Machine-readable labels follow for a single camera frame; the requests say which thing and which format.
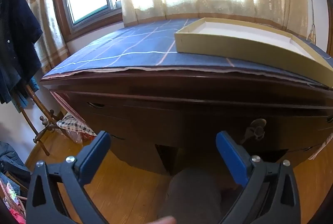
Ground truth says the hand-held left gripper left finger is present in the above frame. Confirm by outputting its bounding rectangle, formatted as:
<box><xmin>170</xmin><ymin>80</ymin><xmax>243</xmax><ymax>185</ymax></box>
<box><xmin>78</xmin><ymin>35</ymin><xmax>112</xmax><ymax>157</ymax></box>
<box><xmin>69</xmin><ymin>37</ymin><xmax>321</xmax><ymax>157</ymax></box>
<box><xmin>26</xmin><ymin>131</ymin><xmax>112</xmax><ymax>224</ymax></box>

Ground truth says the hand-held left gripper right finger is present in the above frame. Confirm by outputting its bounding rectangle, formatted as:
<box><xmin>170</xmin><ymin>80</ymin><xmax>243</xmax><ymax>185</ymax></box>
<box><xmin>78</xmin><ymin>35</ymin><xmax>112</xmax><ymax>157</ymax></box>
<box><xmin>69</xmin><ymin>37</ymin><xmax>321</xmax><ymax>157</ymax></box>
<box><xmin>215</xmin><ymin>131</ymin><xmax>301</xmax><ymax>224</ymax></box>

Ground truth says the beige shallow cardboard box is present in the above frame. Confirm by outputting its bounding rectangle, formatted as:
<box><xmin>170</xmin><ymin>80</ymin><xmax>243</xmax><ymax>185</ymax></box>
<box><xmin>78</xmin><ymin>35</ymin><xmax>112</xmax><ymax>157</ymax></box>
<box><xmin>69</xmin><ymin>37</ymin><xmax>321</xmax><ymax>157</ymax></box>
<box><xmin>174</xmin><ymin>17</ymin><xmax>333</xmax><ymax>84</ymax></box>

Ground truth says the small wooden drawer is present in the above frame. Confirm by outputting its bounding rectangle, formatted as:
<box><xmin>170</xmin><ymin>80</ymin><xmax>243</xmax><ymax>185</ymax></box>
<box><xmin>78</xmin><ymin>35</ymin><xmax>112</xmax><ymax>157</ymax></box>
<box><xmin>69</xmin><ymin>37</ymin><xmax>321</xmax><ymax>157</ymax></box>
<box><xmin>99</xmin><ymin>125</ymin><xmax>157</xmax><ymax>159</ymax></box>
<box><xmin>68</xmin><ymin>94</ymin><xmax>125</xmax><ymax>120</ymax></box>

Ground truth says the red plastic bag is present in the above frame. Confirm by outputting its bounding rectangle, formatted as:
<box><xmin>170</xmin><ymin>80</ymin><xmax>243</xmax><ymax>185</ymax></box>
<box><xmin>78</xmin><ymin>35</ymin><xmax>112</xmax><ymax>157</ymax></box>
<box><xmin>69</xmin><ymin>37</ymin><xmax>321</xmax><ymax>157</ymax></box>
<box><xmin>69</xmin><ymin>130</ymin><xmax>97</xmax><ymax>145</ymax></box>

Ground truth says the checked cloth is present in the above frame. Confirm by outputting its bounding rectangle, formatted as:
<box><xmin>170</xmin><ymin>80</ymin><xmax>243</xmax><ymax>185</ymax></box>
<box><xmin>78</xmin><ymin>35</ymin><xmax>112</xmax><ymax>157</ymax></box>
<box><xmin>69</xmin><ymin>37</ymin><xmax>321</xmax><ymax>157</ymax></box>
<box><xmin>57</xmin><ymin>112</ymin><xmax>98</xmax><ymax>137</ymax></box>

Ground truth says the person's grey trouser leg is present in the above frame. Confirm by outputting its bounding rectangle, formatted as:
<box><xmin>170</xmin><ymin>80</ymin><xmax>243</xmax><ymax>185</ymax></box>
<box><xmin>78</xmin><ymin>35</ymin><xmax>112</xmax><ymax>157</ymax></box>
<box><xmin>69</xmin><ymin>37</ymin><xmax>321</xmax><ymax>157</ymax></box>
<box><xmin>159</xmin><ymin>168</ymin><xmax>223</xmax><ymax>224</ymax></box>

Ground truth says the wooden coat rack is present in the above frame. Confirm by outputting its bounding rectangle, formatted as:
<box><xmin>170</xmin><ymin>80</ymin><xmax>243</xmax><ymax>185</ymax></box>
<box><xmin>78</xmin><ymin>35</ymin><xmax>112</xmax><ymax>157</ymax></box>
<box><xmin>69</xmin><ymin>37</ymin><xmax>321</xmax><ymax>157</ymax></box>
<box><xmin>12</xmin><ymin>78</ymin><xmax>65</xmax><ymax>157</ymax></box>

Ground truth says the pink striped cloth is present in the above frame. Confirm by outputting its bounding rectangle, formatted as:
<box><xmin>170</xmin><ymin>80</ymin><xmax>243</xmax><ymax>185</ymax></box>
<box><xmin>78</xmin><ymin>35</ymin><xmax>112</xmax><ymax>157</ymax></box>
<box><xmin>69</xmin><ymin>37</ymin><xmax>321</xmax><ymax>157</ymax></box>
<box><xmin>51</xmin><ymin>91</ymin><xmax>89</xmax><ymax>131</ymax></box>

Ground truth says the dark wooden dresser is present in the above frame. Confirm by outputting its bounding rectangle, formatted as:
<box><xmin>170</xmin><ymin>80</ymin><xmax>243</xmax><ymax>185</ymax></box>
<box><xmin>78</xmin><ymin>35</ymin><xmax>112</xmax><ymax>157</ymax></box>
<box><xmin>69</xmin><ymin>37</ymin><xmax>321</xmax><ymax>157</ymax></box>
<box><xmin>40</xmin><ymin>68</ymin><xmax>333</xmax><ymax>176</ymax></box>

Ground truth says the pink patterned cloth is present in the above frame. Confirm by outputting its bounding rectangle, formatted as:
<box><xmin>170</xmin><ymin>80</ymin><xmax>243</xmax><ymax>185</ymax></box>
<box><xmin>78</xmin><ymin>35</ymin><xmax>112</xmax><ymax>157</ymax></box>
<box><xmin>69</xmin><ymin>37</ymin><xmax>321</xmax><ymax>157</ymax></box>
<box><xmin>0</xmin><ymin>172</ymin><xmax>26</xmax><ymax>224</ymax></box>

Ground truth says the teal garment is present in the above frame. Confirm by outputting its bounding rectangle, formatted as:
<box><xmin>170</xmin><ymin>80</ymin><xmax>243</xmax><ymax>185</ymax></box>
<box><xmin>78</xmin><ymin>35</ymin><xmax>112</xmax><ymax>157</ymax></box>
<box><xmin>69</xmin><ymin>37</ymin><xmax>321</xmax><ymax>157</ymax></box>
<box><xmin>10</xmin><ymin>77</ymin><xmax>39</xmax><ymax>114</ymax></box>

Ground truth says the blue plaid cloth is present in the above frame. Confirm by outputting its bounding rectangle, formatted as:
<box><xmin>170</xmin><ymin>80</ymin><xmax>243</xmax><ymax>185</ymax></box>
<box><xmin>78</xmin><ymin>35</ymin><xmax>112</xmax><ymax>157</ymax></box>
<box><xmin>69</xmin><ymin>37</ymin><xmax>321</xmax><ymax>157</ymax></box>
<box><xmin>43</xmin><ymin>18</ymin><xmax>333</xmax><ymax>89</ymax></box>

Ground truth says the beige patterned curtain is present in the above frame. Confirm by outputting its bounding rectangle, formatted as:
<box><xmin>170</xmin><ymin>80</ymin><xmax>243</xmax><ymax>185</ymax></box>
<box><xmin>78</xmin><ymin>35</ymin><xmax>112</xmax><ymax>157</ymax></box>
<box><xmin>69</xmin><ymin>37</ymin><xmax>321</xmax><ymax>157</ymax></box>
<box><xmin>26</xmin><ymin>0</ymin><xmax>71</xmax><ymax>75</ymax></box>

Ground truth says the navy hanging jacket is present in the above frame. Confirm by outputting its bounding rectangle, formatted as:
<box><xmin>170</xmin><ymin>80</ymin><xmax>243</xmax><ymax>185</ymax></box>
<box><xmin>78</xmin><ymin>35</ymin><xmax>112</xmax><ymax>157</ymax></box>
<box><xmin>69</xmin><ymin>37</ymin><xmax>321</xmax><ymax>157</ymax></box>
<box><xmin>0</xmin><ymin>0</ymin><xmax>43</xmax><ymax>105</ymax></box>

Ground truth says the metal flower ornament stand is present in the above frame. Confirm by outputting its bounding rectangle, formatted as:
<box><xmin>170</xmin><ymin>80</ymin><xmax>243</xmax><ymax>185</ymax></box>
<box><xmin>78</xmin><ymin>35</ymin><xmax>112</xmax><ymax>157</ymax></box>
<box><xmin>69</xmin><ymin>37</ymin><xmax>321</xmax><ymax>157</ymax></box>
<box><xmin>306</xmin><ymin>0</ymin><xmax>317</xmax><ymax>45</ymax></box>

